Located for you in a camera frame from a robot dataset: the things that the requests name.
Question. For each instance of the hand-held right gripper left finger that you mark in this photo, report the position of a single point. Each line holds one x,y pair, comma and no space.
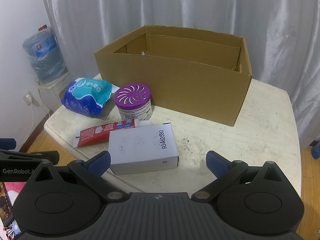
100,163

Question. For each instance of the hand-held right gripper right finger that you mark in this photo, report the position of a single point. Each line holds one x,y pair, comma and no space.
217,163

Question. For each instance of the red toothpaste tube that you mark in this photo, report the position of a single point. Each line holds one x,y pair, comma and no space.
95,135

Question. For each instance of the white rectangular box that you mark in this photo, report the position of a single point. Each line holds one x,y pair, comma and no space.
142,145

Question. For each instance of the blue wet wipes pack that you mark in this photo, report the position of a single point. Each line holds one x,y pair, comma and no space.
82,97

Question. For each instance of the purple lid air freshener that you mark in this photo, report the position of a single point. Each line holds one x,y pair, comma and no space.
132,95

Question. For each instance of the brown cardboard box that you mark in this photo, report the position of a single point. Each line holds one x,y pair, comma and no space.
175,85

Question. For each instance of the printed pink cloth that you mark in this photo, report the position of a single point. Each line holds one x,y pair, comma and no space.
15,187

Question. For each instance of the blue object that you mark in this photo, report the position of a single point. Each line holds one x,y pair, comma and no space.
7,143
315,152

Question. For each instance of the white water dispenser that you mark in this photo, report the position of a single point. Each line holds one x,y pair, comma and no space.
53,87

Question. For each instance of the blue water dispenser bottle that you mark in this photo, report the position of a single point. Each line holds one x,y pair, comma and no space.
42,55

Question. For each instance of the white curtain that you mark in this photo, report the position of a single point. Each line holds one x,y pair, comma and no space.
175,5

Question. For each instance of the white wall socket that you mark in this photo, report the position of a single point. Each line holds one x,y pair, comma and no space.
28,98

